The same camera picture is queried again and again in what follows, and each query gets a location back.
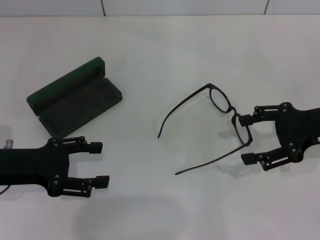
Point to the black glasses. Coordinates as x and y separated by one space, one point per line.
234 110

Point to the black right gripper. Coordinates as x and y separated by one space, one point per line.
297 130

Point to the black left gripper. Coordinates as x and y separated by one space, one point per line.
32 166

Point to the green glasses case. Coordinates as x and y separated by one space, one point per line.
75 107

